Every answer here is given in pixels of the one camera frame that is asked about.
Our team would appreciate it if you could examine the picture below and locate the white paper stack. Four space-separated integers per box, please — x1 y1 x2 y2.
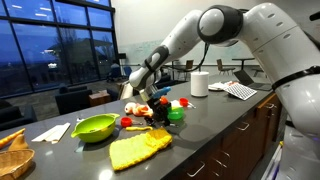
207 80 235 92

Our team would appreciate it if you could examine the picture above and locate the yellow knitted mitt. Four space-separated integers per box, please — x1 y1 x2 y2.
108 127 174 172

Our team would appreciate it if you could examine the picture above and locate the dark blue sofa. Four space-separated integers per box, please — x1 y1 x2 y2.
54 84 94 116
0 99 38 132

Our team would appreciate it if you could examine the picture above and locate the wicker basket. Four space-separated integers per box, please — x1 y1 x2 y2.
0 148 36 180

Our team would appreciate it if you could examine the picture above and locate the yellow knitted strap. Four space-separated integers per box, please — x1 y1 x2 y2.
125 125 154 133

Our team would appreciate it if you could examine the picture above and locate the large glass window wall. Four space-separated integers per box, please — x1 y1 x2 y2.
0 0 120 100

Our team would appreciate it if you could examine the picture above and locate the dark open laptop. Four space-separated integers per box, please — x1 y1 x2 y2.
232 69 275 93

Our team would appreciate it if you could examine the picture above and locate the folded white paper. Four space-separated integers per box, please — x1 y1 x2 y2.
31 121 72 145

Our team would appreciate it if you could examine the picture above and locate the grey jacket pile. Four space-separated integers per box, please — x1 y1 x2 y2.
117 79 142 101

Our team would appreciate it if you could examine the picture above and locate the wooden side table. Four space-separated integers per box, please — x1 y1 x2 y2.
88 89 112 108

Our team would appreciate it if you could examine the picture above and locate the black cube block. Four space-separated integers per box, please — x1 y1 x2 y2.
159 103 172 117

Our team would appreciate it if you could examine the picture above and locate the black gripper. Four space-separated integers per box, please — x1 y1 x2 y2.
147 97 173 129

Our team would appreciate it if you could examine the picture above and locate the large red measuring cup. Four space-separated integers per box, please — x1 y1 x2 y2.
178 96 197 110

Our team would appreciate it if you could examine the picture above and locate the round dark table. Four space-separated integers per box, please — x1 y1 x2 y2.
231 57 257 71

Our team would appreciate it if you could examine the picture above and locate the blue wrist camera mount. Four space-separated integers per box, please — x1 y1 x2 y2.
151 86 172 100

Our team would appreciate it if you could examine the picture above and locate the wooden chair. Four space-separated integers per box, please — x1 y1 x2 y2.
184 59 195 73
251 65 268 79
216 58 236 76

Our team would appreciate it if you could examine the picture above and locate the tan wooden piece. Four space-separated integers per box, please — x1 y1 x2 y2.
7 133 30 152

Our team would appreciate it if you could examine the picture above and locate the white computer keyboard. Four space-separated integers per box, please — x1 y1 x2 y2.
223 82 259 102

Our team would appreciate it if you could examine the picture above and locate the small green plastic bowl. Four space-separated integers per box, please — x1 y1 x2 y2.
166 106 186 123

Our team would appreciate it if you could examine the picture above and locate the small red measuring cup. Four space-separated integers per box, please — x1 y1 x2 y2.
120 116 144 129

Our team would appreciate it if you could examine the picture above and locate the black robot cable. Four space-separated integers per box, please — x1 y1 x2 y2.
166 41 211 73

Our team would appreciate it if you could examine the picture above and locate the dark wood counter cabinet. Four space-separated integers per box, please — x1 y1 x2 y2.
172 93 285 180

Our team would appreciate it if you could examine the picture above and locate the distant person by window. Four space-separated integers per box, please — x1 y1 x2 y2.
106 59 123 83

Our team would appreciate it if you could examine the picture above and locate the orange toy carrot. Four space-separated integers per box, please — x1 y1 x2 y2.
0 127 27 150

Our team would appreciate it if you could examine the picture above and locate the blue lounge chair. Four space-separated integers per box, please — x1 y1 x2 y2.
122 66 136 80

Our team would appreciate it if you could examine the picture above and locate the orange white plush toy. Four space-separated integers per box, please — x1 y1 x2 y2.
123 101 154 119

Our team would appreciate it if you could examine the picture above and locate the lime green mixing bowl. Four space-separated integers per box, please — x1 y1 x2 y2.
70 112 121 145

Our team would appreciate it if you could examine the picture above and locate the white paper towel roll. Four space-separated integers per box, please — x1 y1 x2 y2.
190 70 210 98

